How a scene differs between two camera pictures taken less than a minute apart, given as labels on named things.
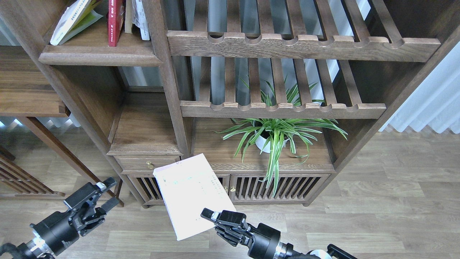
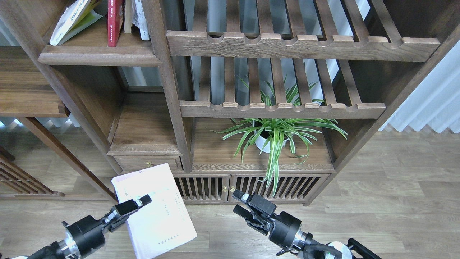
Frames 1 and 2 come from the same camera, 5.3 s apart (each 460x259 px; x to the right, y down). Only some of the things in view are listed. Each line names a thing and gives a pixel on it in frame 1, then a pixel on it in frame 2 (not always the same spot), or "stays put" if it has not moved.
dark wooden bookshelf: (280, 94) stays put
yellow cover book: (79, 14) stays put
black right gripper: (263, 242) → (284, 229)
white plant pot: (260, 142) stays put
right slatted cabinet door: (293, 189) stays put
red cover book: (114, 17) stays put
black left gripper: (59, 229) → (86, 232)
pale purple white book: (187, 187) → (158, 226)
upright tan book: (128, 16) stays put
